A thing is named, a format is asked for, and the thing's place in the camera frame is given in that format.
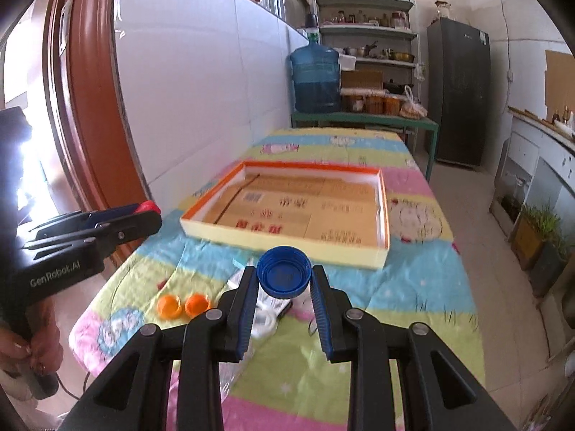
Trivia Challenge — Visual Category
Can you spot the orange bottle cap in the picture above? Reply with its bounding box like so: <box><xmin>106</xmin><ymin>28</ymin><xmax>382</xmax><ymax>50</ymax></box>
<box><xmin>156</xmin><ymin>294</ymin><xmax>183</xmax><ymax>320</ymax></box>
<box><xmin>184</xmin><ymin>293</ymin><xmax>211</xmax><ymax>319</ymax></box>

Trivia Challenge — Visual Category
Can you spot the white round lid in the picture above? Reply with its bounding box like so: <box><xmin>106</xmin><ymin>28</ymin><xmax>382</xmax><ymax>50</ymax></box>
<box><xmin>250</xmin><ymin>309</ymin><xmax>277</xmax><ymax>339</ymax></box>

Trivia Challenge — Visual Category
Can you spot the blue bottle cap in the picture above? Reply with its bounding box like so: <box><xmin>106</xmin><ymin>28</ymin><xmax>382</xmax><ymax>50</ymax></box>
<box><xmin>256</xmin><ymin>246</ymin><xmax>312</xmax><ymax>300</ymax></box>

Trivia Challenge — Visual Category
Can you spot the silver cigarette box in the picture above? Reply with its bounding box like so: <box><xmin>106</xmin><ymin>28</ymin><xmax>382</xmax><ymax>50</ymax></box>
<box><xmin>256</xmin><ymin>288</ymin><xmax>293</xmax><ymax>320</ymax></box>

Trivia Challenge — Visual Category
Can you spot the person's left hand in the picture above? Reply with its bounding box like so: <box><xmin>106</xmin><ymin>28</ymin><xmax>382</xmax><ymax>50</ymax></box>
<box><xmin>1</xmin><ymin>298</ymin><xmax>63</xmax><ymax>376</ymax></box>

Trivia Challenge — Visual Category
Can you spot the colourful cartoon quilt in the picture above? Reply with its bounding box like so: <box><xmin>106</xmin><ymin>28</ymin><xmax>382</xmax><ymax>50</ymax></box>
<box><xmin>68</xmin><ymin>129</ymin><xmax>486</xmax><ymax>430</ymax></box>

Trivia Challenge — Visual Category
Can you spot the orange-rimmed cardboard tray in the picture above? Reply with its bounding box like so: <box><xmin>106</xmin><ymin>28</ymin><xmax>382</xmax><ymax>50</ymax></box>
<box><xmin>180</xmin><ymin>161</ymin><xmax>391</xmax><ymax>269</ymax></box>

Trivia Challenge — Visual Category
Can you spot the green low table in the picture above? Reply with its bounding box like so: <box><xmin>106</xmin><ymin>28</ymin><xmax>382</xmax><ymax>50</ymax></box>
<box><xmin>290</xmin><ymin>112</ymin><xmax>438</xmax><ymax>181</ymax></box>

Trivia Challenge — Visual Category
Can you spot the potted green plant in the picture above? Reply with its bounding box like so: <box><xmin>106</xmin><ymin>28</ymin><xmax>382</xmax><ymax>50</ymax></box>
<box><xmin>511</xmin><ymin>203</ymin><xmax>572</xmax><ymax>270</ymax></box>

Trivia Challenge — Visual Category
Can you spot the plastic bag of food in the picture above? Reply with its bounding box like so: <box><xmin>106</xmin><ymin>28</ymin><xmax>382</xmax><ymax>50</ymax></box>
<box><xmin>400</xmin><ymin>85</ymin><xmax>428</xmax><ymax>120</ymax></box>

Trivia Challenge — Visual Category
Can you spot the white kitchen counter cabinet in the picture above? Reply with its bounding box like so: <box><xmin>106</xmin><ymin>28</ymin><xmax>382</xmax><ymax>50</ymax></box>
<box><xmin>489</xmin><ymin>108</ymin><xmax>574</xmax><ymax>240</ymax></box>

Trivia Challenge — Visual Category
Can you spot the blue water jug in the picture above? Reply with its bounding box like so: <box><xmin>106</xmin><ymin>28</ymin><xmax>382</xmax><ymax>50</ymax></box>
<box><xmin>289</xmin><ymin>13</ymin><xmax>341</xmax><ymax>114</ymax></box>

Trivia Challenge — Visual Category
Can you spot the black refrigerator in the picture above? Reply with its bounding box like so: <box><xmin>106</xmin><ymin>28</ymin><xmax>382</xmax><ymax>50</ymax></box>
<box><xmin>427</xmin><ymin>18</ymin><xmax>490</xmax><ymax>168</ymax></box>

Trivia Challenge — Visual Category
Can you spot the green kitchen shelf rack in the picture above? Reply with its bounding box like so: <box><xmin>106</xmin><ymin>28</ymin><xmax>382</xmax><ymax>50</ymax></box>
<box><xmin>313</xmin><ymin>0</ymin><xmax>424</xmax><ymax>94</ymax></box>

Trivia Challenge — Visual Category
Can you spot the red-brown door frame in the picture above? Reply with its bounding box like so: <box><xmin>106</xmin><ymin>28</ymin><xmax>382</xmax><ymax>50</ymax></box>
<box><xmin>42</xmin><ymin>0</ymin><xmax>152</xmax><ymax>271</ymax></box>

